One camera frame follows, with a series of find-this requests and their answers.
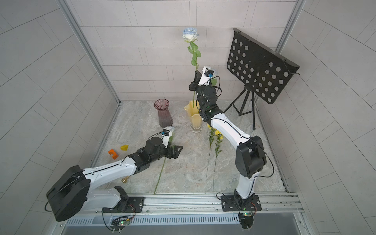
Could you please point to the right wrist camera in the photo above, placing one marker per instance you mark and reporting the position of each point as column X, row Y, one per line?
column 207, row 75

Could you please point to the aluminium mounting rail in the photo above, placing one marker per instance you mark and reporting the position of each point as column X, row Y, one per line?
column 209, row 202

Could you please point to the orange toy block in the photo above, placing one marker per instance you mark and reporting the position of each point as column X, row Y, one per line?
column 113, row 154

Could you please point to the small brass bell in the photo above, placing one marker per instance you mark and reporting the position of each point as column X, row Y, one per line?
column 125, row 179

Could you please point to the black perforated music stand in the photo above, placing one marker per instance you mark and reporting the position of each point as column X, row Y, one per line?
column 264, row 72

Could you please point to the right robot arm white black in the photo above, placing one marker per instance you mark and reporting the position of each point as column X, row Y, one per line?
column 250, row 154

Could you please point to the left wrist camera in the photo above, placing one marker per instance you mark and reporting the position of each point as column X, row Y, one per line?
column 166, row 134

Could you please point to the circuit board with cables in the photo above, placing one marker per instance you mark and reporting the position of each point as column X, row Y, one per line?
column 119, row 223
column 246, row 219

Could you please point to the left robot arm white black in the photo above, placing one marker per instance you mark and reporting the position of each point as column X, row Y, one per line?
column 78, row 189

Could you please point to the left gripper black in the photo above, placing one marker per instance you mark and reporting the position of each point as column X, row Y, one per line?
column 176, row 154

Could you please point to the purple ribbed glass vase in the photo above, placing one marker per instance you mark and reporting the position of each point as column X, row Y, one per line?
column 164, row 116

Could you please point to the yellow wavy glass vase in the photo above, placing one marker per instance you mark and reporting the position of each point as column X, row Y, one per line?
column 196, row 120

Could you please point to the yellow carnation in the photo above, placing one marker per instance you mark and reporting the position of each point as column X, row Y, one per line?
column 211, row 139
column 218, row 141

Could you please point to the white rose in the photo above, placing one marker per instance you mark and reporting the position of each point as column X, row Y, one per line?
column 170, row 128
column 190, row 36

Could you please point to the yellow toy block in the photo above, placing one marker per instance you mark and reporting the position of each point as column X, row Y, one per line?
column 124, row 147

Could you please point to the right circuit board with cables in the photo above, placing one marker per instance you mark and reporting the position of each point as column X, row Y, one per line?
column 246, row 219

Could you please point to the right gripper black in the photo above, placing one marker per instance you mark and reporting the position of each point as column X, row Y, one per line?
column 195, row 82

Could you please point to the left circuit board with cables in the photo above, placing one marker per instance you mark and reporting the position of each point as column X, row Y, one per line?
column 119, row 223

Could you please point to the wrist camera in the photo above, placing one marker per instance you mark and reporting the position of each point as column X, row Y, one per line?
column 207, row 75
column 166, row 134

